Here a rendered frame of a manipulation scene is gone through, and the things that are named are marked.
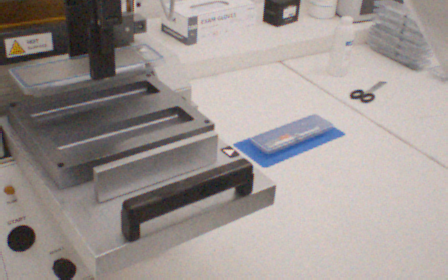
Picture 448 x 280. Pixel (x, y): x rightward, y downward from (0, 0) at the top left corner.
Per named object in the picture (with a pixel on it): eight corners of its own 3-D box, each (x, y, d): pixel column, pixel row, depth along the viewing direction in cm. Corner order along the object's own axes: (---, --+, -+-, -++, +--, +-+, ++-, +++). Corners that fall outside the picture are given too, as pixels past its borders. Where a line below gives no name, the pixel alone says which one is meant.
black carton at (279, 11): (261, 21, 160) (264, -3, 156) (282, 15, 165) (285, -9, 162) (277, 27, 156) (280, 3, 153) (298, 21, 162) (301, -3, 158)
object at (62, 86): (26, 106, 65) (24, 89, 64) (9, 85, 69) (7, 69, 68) (167, 73, 75) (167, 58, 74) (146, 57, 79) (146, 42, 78)
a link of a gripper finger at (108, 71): (110, 19, 66) (113, 21, 66) (113, 73, 70) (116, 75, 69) (85, 23, 65) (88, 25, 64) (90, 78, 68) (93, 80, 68)
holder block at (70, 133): (7, 121, 72) (5, 103, 70) (150, 87, 82) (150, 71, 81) (59, 190, 60) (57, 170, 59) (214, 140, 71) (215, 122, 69)
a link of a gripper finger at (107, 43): (106, 7, 65) (118, 16, 63) (108, 49, 67) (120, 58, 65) (93, 9, 64) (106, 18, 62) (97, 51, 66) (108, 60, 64)
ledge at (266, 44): (113, 39, 153) (113, 23, 151) (346, 2, 193) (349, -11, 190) (163, 85, 131) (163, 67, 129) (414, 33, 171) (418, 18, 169)
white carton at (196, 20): (160, 30, 149) (160, 3, 145) (227, 16, 161) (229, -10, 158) (187, 46, 141) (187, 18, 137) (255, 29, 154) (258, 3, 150)
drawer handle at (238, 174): (120, 231, 55) (119, 198, 53) (242, 184, 63) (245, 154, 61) (129, 243, 54) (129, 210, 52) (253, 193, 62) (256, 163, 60)
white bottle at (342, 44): (325, 75, 142) (335, 19, 135) (328, 67, 146) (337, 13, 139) (345, 78, 141) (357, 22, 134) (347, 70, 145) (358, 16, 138)
